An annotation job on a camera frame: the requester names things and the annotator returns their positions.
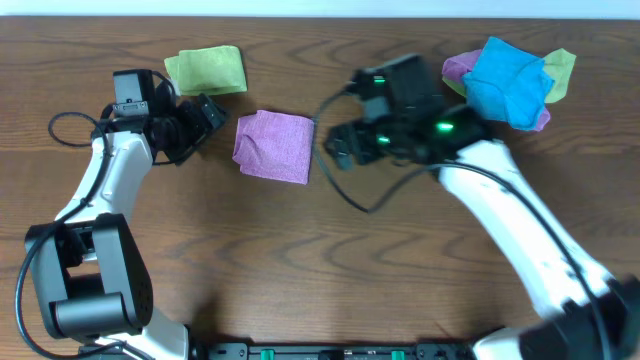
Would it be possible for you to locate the purple microfiber cloth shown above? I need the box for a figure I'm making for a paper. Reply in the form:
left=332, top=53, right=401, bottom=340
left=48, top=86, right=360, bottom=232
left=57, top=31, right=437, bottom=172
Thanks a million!
left=232, top=110, right=314, bottom=185

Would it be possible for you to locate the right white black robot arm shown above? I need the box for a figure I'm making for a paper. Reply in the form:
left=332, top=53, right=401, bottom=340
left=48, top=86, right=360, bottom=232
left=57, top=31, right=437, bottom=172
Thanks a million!
left=324, top=105, right=639, bottom=359

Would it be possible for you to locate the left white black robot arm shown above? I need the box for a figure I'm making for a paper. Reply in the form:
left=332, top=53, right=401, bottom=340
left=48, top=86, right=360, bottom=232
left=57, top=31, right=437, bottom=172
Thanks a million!
left=14, top=94, right=228, bottom=359

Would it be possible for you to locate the folded green cloth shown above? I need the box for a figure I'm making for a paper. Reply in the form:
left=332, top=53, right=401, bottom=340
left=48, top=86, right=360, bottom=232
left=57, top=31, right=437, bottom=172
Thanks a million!
left=164, top=45, right=248, bottom=96

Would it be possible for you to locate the blue cloth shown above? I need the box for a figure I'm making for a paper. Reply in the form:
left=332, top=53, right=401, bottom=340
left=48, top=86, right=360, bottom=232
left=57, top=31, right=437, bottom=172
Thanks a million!
left=460, top=35, right=555, bottom=132

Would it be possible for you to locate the green cloth in pile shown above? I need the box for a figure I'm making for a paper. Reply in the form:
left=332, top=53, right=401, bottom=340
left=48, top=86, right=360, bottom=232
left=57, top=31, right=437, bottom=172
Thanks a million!
left=441, top=48, right=576, bottom=104

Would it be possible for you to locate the left black cable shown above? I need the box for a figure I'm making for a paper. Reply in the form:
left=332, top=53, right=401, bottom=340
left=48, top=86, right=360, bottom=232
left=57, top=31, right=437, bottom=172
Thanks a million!
left=13, top=69, right=201, bottom=360

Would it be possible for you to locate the black cable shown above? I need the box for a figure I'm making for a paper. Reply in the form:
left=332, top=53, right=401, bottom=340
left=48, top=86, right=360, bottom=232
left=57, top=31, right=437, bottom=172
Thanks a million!
left=310, top=88, right=614, bottom=360
left=13, top=69, right=201, bottom=360

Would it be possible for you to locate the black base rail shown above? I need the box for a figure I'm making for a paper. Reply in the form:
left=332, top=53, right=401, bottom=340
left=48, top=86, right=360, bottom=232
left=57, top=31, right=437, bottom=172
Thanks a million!
left=188, top=342, right=476, bottom=360

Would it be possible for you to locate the right black cable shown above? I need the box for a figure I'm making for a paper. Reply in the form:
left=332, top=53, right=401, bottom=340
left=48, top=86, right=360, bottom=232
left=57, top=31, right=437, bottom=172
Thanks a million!
left=310, top=88, right=614, bottom=360

